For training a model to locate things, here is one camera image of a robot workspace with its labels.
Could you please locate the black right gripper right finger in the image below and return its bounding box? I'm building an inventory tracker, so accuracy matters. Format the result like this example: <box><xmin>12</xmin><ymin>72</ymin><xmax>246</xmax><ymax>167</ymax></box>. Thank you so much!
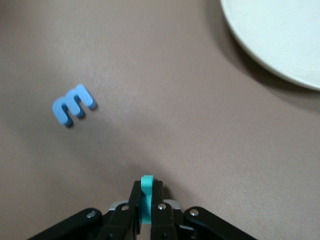
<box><xmin>149</xmin><ymin>179</ymin><xmax>258</xmax><ymax>240</ymax></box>

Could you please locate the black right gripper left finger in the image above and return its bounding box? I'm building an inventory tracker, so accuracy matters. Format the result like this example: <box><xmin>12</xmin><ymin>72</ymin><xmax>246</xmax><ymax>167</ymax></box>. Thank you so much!
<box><xmin>26</xmin><ymin>179</ymin><xmax>143</xmax><ymax>240</ymax></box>

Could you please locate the teal foam letter R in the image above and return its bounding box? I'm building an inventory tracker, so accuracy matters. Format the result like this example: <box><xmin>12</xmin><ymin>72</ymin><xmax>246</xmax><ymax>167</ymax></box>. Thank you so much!
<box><xmin>139</xmin><ymin>174</ymin><xmax>155</xmax><ymax>225</ymax></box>

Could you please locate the blue foam letter m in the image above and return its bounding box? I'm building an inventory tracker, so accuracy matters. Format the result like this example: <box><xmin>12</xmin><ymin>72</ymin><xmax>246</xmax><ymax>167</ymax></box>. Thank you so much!
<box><xmin>51</xmin><ymin>83</ymin><xmax>98</xmax><ymax>128</ymax></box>

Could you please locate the cream white plate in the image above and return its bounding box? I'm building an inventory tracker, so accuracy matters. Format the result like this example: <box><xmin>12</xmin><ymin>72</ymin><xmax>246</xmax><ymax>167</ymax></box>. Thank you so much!
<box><xmin>219</xmin><ymin>0</ymin><xmax>320</xmax><ymax>91</ymax></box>

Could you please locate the brown table mat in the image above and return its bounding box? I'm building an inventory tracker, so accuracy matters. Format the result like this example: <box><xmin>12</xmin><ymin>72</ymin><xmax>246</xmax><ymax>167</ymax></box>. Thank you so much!
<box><xmin>0</xmin><ymin>0</ymin><xmax>320</xmax><ymax>240</ymax></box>

